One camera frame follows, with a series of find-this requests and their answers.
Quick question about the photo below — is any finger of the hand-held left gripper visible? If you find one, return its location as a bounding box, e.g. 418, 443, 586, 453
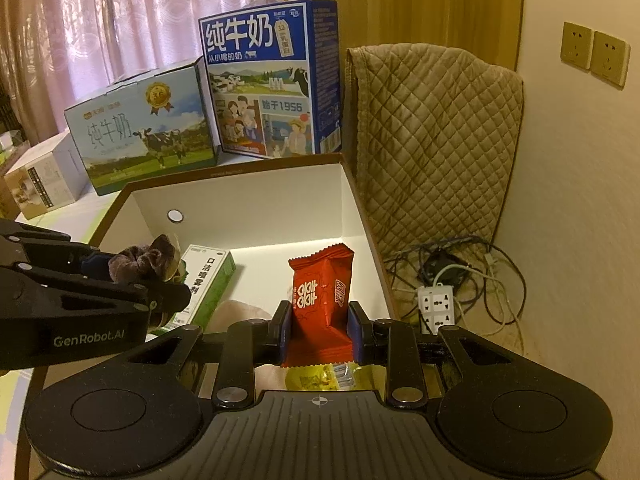
0, 263, 191, 322
0, 219, 112, 281

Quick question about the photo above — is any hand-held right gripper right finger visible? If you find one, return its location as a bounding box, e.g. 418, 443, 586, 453
348, 301, 521, 408

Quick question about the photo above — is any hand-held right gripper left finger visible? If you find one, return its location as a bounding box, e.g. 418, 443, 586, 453
115, 301, 292, 409

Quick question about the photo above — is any red snack packet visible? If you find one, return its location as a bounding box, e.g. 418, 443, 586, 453
280, 243, 357, 369

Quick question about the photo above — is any yellow green snack packet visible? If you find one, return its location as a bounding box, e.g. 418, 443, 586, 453
284, 362, 387, 392

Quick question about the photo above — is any green white spray box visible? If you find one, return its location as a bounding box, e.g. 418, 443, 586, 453
174, 244, 236, 329

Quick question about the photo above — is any brown cardboard box white inside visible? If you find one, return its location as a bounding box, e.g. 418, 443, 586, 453
84, 152, 402, 392

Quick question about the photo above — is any checkered bed sheet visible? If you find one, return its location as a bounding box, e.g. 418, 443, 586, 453
0, 175, 132, 463

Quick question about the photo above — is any white appliance box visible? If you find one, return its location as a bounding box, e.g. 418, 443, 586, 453
3, 129, 92, 220

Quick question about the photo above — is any black power adapter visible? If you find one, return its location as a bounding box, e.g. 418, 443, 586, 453
422, 249, 467, 282

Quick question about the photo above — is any green cow milk carton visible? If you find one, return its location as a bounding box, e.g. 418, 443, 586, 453
64, 57, 220, 197

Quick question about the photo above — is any beige quilted cover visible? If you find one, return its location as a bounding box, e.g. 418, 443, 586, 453
344, 44, 525, 273

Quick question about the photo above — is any pink curtain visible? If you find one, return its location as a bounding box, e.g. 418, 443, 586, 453
0, 0, 297, 147

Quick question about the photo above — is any blue illustrated milk carton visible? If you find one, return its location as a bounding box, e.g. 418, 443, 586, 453
198, 0, 345, 160

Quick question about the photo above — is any white power strip with cables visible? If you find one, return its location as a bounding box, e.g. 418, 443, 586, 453
384, 236, 527, 337

